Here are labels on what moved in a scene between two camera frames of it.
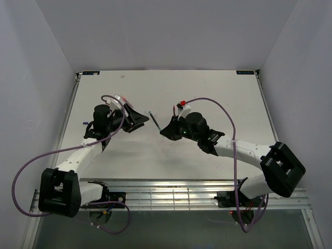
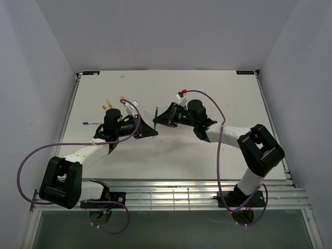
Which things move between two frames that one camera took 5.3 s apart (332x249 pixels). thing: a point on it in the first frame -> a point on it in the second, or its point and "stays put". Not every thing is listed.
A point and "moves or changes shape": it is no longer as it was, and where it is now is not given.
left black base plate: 113,196 stays put
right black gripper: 171,130 -> 167,117
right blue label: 245,72 stays put
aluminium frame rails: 184,195 stays put
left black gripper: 137,118 -> 146,130
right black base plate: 228,199 stays put
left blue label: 90,72 stays put
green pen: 160,128 moves or changes shape
